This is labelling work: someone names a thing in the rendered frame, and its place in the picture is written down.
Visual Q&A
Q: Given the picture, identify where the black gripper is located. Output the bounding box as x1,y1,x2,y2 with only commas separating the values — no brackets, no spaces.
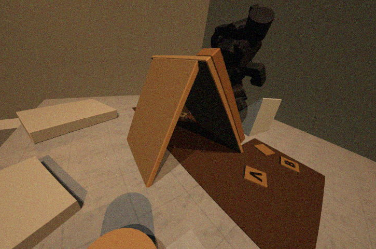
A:
225,47,266,87

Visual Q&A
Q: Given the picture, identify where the tan letter tile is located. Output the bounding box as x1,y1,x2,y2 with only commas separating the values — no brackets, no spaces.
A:
244,166,268,188
280,157,300,173
180,112,188,118
254,144,275,156

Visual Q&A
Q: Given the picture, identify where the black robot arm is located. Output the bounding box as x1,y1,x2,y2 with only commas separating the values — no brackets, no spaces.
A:
211,4,275,112

